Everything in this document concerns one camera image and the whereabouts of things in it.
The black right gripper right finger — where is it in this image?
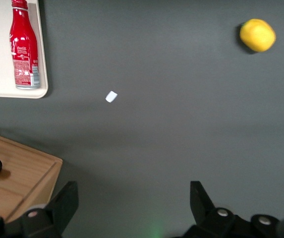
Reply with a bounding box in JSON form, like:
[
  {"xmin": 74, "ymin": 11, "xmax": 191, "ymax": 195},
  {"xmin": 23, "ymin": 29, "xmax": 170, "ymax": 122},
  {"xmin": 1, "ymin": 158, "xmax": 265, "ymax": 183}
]
[{"xmin": 181, "ymin": 180, "xmax": 282, "ymax": 238}]

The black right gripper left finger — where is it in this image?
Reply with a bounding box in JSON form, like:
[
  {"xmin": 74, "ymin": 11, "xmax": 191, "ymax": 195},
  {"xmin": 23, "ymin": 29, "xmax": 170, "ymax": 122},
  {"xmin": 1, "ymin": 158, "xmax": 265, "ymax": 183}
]
[{"xmin": 0, "ymin": 181, "xmax": 79, "ymax": 238}]

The red coke bottle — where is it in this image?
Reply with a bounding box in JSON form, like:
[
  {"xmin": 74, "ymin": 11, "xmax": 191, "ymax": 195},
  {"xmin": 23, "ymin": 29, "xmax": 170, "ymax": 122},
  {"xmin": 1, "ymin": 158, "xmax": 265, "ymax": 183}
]
[{"xmin": 8, "ymin": 0, "xmax": 42, "ymax": 90}]

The wooden drawer cabinet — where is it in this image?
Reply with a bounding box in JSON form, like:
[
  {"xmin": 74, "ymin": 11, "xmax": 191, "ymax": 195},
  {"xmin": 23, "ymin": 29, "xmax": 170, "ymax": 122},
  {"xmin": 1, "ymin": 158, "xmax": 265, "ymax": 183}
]
[{"xmin": 0, "ymin": 129, "xmax": 63, "ymax": 224}]

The wooden drawer front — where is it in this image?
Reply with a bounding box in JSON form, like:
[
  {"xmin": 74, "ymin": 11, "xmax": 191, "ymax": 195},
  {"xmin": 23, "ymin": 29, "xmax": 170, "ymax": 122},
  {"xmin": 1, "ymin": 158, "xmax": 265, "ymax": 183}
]
[{"xmin": 0, "ymin": 138, "xmax": 57, "ymax": 220}]

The small white paper scrap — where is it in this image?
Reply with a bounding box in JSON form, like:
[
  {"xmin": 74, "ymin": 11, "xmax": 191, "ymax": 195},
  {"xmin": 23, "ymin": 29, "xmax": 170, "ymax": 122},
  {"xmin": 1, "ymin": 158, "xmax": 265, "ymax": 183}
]
[{"xmin": 105, "ymin": 90, "xmax": 118, "ymax": 104}]

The yellow lemon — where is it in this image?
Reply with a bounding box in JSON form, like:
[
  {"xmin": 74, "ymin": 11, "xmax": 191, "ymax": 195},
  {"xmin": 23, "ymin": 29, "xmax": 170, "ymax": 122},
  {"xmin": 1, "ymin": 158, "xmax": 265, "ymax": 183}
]
[{"xmin": 239, "ymin": 18, "xmax": 277, "ymax": 53}]

